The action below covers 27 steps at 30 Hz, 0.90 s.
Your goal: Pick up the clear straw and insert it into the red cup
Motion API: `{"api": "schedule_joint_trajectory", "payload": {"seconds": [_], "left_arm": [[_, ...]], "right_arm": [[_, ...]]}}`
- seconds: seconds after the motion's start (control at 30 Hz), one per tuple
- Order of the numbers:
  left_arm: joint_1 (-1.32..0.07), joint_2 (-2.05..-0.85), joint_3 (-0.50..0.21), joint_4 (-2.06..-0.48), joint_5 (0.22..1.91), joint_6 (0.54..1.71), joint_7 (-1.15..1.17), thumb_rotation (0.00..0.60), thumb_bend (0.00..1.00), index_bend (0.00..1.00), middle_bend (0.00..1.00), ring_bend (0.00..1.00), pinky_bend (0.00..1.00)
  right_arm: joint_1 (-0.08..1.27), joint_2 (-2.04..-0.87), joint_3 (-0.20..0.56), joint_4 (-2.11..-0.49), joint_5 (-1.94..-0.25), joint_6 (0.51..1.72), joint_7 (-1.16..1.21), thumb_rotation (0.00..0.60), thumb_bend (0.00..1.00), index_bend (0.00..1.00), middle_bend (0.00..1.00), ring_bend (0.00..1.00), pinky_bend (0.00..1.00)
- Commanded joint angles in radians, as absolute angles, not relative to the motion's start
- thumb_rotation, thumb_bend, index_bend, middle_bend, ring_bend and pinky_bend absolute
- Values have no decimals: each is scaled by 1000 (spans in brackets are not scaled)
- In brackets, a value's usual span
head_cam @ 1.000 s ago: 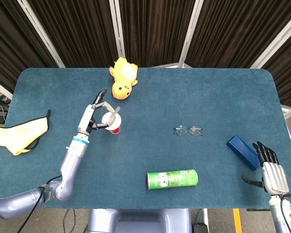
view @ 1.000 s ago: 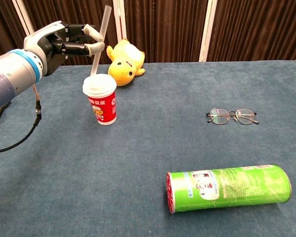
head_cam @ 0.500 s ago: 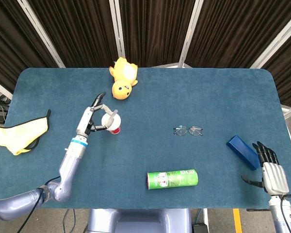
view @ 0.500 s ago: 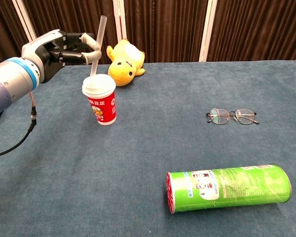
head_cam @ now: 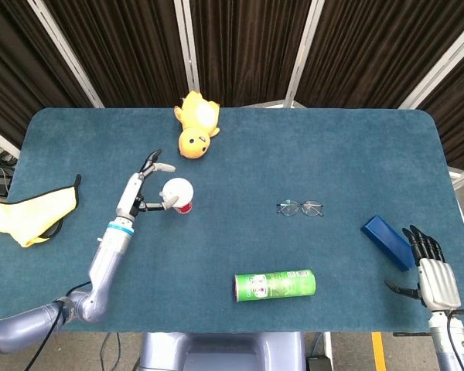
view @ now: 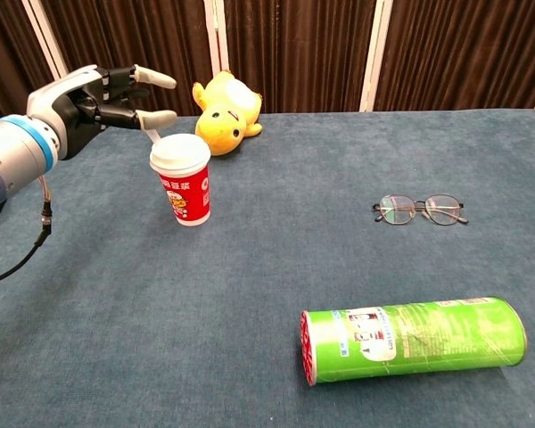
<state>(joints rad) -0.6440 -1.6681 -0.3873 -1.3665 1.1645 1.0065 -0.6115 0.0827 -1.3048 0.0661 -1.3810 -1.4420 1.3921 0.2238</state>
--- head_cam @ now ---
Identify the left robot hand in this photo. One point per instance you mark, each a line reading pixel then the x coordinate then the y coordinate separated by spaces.
pixel 128 201

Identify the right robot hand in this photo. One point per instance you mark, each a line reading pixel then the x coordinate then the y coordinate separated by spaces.
pixel 439 282

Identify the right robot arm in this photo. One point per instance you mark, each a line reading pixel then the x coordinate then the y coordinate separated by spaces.
pixel 442 340

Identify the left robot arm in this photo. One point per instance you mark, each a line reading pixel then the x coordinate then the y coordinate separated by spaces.
pixel 104 266

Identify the red paper cup white lid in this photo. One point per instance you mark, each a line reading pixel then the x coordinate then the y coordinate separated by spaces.
pixel 179 193

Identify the blue rectangular box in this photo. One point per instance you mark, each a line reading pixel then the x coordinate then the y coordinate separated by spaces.
pixel 388 241

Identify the yellow plush toy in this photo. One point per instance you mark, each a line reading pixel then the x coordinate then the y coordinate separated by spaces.
pixel 195 131

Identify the yellow cloth with black trim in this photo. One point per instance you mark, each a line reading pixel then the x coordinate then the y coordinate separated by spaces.
pixel 23 218

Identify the thin-framed eyeglasses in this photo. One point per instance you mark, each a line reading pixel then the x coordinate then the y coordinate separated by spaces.
pixel 299 208

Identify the green chips can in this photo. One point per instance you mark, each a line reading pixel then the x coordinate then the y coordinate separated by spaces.
pixel 278 286

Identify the grey robot torso base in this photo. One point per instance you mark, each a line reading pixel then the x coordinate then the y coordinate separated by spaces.
pixel 224 351

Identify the brown pleated folding screen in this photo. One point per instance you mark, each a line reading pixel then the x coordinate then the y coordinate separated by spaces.
pixel 247 46

